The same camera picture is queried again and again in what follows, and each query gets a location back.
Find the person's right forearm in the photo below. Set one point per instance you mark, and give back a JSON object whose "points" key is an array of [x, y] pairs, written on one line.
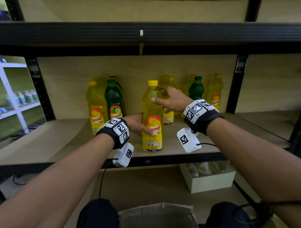
{"points": [[254, 159]]}

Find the person's left thumb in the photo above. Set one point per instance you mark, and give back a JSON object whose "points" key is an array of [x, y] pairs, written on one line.
{"points": [[148, 131]]}

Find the blue object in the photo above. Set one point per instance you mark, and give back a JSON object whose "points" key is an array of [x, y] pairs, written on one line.
{"points": [[4, 16]]}

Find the person's left leg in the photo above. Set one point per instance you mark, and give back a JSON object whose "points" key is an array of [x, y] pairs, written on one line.
{"points": [[97, 215]]}

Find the row of yellow bottles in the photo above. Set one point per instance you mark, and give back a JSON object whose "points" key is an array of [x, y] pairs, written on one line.
{"points": [[96, 105]]}

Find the black metal shelf rack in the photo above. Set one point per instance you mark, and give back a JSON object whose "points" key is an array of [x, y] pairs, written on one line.
{"points": [[70, 32]]}

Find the black wristband with markers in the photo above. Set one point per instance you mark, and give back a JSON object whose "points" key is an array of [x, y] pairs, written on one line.
{"points": [[116, 135], [203, 121]]}

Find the yellow dishwashing liquid bottle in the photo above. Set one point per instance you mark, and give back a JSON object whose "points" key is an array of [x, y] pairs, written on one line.
{"points": [[152, 115]]}

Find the black left wristband with markers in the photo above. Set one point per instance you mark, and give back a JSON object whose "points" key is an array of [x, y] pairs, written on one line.
{"points": [[116, 135]]}

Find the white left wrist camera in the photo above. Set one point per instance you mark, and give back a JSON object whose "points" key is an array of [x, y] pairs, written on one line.
{"points": [[123, 156]]}

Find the small white shelf tag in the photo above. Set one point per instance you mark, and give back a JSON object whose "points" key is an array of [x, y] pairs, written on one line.
{"points": [[141, 32]]}

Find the black right wristband with markers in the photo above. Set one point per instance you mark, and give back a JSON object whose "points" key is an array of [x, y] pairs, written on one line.
{"points": [[203, 121]]}

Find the person's left forearm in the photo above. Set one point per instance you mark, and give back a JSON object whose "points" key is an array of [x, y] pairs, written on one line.
{"points": [[58, 183]]}

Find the row of small pale bottles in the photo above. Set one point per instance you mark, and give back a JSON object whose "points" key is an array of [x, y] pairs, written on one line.
{"points": [[28, 96]]}

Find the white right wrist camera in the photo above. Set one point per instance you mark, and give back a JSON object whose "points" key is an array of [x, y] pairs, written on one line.
{"points": [[188, 141]]}

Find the white plastic packets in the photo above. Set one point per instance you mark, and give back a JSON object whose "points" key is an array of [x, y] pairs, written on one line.
{"points": [[207, 168]]}

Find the wooden shelf board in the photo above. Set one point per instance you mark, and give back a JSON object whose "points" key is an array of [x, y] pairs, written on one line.
{"points": [[145, 185], [47, 141]]}

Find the person's right thumb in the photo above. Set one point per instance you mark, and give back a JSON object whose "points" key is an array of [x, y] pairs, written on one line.
{"points": [[159, 100]]}

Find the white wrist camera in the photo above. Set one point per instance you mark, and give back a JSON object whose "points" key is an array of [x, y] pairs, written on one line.
{"points": [[123, 156], [188, 141]]}

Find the person's right leg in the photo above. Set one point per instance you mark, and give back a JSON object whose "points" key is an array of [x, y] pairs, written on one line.
{"points": [[225, 216]]}

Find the white cardboard box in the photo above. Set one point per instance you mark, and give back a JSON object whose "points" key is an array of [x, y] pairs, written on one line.
{"points": [[211, 183]]}

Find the person's leg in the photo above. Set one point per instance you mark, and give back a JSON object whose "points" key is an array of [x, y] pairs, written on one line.
{"points": [[225, 216], [97, 215]]}

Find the white shelf rack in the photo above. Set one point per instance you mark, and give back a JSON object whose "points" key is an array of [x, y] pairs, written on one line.
{"points": [[9, 91]]}

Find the person's left hand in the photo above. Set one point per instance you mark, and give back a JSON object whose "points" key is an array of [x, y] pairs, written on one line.
{"points": [[134, 124]]}

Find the green dishwashing liquid bottle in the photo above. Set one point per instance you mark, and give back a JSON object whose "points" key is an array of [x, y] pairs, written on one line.
{"points": [[119, 85], [114, 98], [196, 90]]}

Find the person's right hand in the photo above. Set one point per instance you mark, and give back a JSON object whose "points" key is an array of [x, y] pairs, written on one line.
{"points": [[177, 101]]}

